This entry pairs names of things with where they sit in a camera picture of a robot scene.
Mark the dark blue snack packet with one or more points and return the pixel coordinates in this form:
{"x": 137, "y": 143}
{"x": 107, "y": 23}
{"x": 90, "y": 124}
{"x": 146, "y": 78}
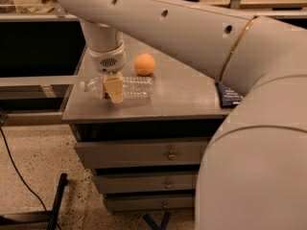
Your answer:
{"x": 227, "y": 97}

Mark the grey drawer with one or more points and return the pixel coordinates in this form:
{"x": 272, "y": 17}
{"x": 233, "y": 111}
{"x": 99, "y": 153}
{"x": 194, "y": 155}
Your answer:
{"x": 141, "y": 153}
{"x": 145, "y": 182}
{"x": 173, "y": 200}

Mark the black metal stand leg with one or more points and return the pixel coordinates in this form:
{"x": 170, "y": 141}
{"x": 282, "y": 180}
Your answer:
{"x": 50, "y": 217}

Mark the clear plastic water bottle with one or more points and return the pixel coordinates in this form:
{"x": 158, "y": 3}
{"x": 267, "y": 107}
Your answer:
{"x": 134, "y": 88}

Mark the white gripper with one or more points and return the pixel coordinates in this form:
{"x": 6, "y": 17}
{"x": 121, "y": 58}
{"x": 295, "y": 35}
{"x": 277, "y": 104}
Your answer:
{"x": 107, "y": 62}

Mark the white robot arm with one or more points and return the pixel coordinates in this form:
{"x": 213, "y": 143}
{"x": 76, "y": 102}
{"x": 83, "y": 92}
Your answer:
{"x": 253, "y": 173}

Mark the orange ball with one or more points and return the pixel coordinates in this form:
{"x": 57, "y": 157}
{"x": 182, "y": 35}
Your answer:
{"x": 144, "y": 64}

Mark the grey drawer cabinet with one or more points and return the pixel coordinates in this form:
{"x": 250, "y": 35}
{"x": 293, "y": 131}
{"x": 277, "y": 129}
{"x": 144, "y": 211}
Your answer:
{"x": 184, "y": 104}

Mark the bottom grey drawer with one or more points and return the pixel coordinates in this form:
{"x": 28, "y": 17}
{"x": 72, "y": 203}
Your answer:
{"x": 173, "y": 200}

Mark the top grey drawer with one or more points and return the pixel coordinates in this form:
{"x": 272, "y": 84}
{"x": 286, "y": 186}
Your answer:
{"x": 141, "y": 153}

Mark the middle grey drawer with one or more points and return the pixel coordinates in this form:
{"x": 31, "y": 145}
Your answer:
{"x": 145, "y": 182}

